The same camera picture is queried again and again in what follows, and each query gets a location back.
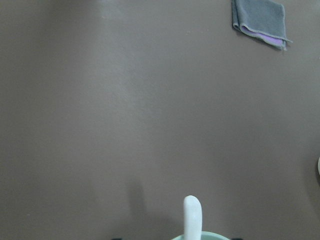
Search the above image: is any white ceramic spoon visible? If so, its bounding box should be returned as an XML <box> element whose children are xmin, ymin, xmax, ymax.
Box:
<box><xmin>183</xmin><ymin>195</ymin><xmax>203</xmax><ymax>240</ymax></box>

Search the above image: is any mint green bowl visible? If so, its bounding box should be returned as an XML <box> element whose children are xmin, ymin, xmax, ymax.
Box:
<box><xmin>172</xmin><ymin>231</ymin><xmax>230</xmax><ymax>240</ymax></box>

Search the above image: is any grey folded cloth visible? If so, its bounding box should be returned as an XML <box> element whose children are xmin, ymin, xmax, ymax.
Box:
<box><xmin>231</xmin><ymin>0</ymin><xmax>292</xmax><ymax>50</ymax></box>

